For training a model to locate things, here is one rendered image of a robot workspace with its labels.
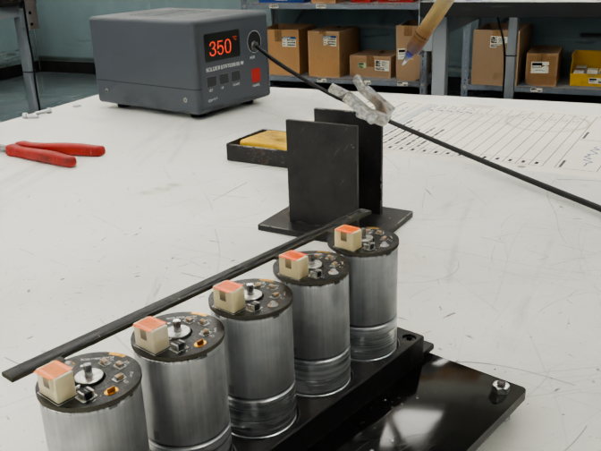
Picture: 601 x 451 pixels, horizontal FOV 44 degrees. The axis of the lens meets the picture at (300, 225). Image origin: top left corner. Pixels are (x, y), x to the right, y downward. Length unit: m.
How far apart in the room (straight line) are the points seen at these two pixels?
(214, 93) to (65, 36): 5.63
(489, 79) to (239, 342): 4.19
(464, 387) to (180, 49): 0.53
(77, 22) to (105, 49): 5.44
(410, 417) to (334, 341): 0.04
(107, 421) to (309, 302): 0.08
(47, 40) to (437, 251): 6.15
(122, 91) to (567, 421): 0.62
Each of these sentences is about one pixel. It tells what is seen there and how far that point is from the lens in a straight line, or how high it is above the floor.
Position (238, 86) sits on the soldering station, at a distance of 0.78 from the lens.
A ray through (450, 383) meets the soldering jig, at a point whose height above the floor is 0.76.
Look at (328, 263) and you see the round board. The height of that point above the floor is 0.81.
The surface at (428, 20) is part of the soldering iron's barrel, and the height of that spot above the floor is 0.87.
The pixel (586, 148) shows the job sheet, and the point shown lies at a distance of 0.64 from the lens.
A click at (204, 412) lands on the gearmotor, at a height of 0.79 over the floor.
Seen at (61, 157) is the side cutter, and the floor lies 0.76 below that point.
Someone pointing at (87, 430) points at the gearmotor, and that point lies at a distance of 0.18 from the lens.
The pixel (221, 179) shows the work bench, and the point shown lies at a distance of 0.55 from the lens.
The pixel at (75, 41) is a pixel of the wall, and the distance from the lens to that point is 6.30.
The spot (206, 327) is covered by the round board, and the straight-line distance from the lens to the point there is 0.21.
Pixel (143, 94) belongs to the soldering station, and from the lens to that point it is 0.79.
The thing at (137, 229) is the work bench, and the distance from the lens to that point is 0.46.
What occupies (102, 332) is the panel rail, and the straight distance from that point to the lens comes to 0.21.
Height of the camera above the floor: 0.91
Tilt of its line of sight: 21 degrees down
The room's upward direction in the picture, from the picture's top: 2 degrees counter-clockwise
